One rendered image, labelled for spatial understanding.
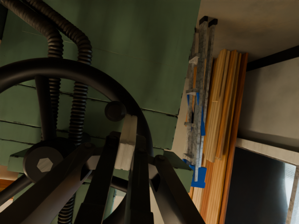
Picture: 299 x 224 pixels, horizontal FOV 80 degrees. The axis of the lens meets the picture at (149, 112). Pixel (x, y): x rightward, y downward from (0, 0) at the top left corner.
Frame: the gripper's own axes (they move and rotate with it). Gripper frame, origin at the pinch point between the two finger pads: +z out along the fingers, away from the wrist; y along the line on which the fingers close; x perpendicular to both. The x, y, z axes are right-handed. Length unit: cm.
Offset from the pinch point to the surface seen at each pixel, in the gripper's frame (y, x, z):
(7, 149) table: -25.6, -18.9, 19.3
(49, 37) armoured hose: -15.7, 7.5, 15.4
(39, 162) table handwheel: -10.2, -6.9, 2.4
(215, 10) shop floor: 40, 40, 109
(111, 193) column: 0, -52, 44
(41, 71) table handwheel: -13.0, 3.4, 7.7
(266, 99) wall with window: 113, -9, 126
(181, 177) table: 16.2, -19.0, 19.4
